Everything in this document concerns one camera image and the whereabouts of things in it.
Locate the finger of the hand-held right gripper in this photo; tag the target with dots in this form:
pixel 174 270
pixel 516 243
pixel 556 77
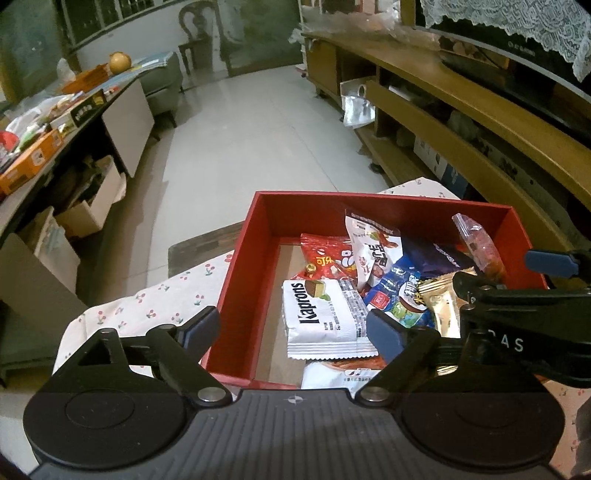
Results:
pixel 549 263
pixel 475 286

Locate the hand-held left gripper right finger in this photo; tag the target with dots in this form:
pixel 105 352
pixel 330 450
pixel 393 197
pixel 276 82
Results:
pixel 388 334

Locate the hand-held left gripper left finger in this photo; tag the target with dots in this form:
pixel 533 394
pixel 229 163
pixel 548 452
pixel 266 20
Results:
pixel 203 323

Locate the clear packet of red jelly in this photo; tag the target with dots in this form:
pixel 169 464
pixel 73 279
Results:
pixel 480 249

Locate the gold snack packet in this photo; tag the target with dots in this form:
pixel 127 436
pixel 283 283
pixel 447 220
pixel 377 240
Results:
pixel 438 304

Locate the red cardboard box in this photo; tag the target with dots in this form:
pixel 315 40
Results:
pixel 235 295

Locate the blue colourful candy packet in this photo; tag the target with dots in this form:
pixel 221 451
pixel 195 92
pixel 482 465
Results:
pixel 397 290

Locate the blue wafer biscuit packet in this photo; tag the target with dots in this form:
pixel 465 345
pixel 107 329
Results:
pixel 434 258

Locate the white wafer packet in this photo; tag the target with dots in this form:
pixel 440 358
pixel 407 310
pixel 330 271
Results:
pixel 323 318

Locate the clear packet of brown snack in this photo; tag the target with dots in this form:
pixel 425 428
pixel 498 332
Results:
pixel 332 376

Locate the white date snack packet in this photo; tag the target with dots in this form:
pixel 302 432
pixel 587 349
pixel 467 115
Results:
pixel 369 249

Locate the red snack packet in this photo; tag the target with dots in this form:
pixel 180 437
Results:
pixel 323 258

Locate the white storage box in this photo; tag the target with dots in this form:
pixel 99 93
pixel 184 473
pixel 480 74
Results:
pixel 92 207
pixel 51 249

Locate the wooden television cabinet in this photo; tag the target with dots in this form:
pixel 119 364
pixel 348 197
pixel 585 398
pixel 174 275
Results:
pixel 461 92

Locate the black television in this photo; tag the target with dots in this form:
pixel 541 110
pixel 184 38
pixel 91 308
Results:
pixel 508 60

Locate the low coffee table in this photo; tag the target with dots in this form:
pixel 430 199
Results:
pixel 127 124

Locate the plastic bag on shelf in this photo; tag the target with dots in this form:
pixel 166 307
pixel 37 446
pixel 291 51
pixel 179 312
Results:
pixel 358 106

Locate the long orange box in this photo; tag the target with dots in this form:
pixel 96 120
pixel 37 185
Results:
pixel 27 166

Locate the grey sofa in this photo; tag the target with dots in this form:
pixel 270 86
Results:
pixel 161 87

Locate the black yellow box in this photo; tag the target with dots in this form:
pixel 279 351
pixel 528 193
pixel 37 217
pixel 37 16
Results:
pixel 87 106

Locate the white lace cloth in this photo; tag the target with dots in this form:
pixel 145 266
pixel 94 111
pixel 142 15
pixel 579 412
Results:
pixel 508 18

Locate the pile of snack bags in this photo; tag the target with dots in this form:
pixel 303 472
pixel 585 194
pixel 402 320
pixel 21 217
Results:
pixel 27 120

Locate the orange cardboard tray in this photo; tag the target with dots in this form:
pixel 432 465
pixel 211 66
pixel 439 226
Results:
pixel 85 81

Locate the yellow pomelo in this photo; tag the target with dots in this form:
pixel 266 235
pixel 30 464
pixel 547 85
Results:
pixel 120 62

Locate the clear plastic bags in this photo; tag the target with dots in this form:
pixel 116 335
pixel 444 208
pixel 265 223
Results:
pixel 346 25

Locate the frosted glass door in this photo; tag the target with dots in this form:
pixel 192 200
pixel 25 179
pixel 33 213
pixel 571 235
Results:
pixel 258 32

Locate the dark wooden chair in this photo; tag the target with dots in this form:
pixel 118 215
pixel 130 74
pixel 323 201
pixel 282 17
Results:
pixel 194 18

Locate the barred window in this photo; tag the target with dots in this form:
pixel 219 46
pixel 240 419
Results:
pixel 115 11

